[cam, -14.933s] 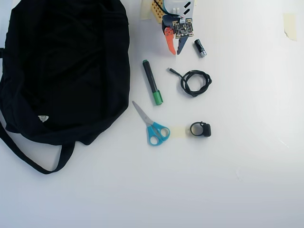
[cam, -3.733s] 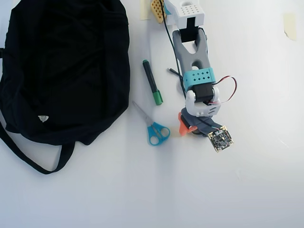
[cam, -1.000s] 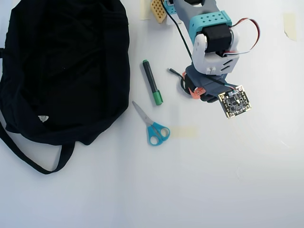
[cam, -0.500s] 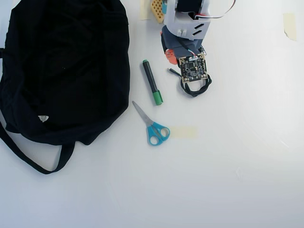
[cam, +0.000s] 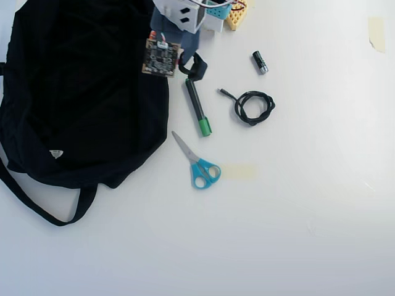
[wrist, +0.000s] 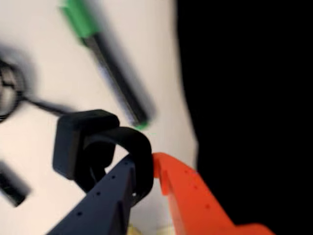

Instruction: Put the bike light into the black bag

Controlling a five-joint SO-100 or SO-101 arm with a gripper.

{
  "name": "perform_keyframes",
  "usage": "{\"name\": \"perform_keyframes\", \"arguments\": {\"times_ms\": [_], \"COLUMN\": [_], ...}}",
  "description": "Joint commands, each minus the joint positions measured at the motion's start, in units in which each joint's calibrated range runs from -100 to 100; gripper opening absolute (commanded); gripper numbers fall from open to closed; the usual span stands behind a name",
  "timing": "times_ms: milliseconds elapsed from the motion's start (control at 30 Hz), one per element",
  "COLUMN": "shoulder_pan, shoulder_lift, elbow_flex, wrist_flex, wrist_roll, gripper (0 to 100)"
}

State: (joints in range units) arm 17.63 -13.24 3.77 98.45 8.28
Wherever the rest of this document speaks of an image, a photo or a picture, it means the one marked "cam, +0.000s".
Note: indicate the yellow perforated base block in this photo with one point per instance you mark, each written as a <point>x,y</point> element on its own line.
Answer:
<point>236,17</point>

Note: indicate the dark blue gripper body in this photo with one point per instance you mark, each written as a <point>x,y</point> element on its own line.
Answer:
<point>189,46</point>

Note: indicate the long beige tape strip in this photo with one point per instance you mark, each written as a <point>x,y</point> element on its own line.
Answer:
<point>377,34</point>

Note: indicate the white grey cyan robot arm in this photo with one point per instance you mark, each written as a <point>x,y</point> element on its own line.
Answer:
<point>169,7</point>

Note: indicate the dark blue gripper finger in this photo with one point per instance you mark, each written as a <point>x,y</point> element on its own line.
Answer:
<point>190,41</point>

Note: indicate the black fabric bag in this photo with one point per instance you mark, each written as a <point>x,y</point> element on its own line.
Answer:
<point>77,108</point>

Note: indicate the short beige tape strip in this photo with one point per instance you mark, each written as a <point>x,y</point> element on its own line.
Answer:
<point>237,171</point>

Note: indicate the bare camera circuit board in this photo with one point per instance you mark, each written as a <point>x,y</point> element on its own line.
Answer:
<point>160,57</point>

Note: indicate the black marker with green cap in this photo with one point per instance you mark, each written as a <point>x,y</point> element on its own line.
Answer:
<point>196,101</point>

